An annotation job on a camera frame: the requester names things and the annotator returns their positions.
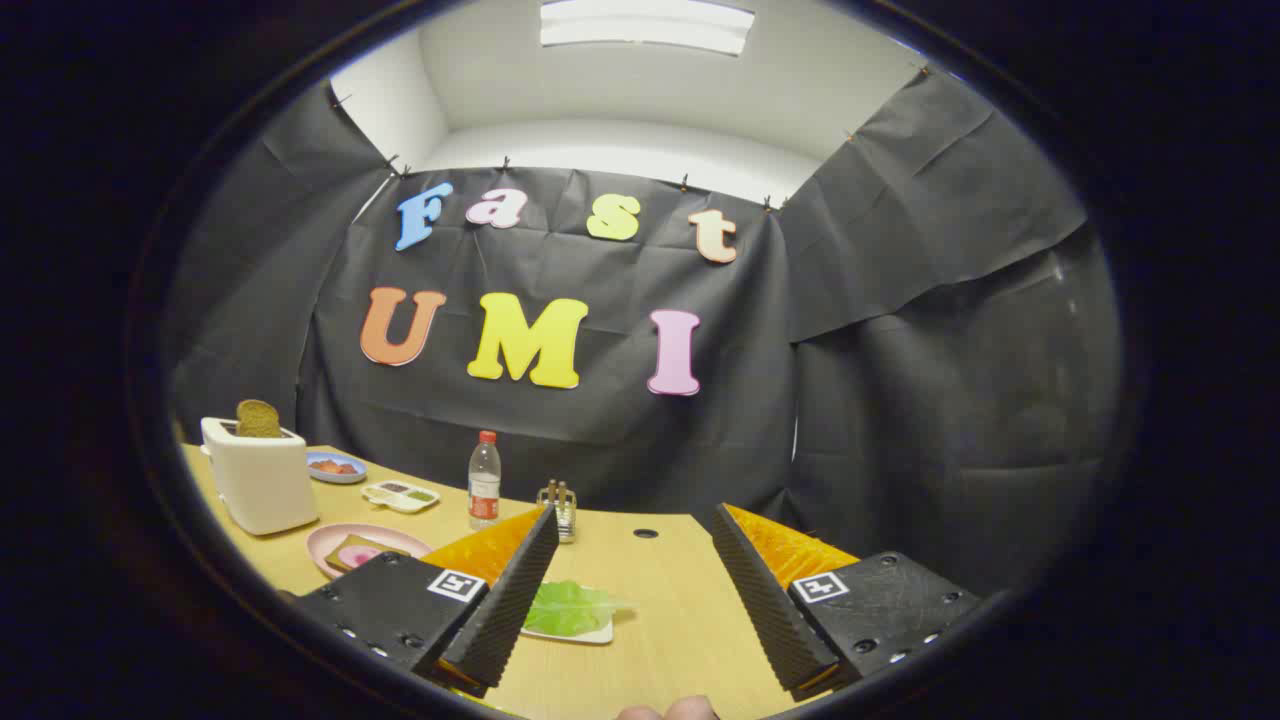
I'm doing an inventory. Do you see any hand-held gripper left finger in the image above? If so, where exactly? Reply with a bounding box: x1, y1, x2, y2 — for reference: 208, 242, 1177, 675
295, 503, 561, 699

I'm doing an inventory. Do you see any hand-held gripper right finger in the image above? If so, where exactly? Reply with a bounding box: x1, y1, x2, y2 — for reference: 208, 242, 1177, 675
710, 503, 986, 702

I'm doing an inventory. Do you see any green lettuce leaf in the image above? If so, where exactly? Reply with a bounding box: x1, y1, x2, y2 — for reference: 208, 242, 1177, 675
524, 580, 621, 637

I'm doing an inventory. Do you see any white square plate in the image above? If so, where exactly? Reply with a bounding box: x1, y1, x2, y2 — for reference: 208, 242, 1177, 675
520, 585, 614, 645

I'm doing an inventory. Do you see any clear plastic water bottle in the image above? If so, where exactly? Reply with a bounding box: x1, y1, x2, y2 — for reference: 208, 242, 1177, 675
468, 431, 502, 530

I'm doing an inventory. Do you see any brown bread slice with ham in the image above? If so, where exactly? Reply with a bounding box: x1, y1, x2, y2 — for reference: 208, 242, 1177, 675
325, 534, 411, 575

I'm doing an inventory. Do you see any white divided condiment dish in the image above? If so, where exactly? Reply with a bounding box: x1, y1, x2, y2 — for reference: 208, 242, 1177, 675
361, 480, 441, 514

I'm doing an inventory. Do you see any pink round plate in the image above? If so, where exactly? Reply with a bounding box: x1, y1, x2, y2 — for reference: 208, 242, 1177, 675
306, 523, 434, 581

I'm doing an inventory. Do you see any small blue plate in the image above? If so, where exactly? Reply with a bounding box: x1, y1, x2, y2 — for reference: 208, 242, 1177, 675
306, 451, 368, 485

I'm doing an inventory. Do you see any white toaster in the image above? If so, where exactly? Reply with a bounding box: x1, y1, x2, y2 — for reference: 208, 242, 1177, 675
200, 417, 319, 536

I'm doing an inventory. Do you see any metal wire utensil holder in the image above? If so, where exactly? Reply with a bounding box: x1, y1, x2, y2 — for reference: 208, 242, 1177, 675
537, 488, 579, 544

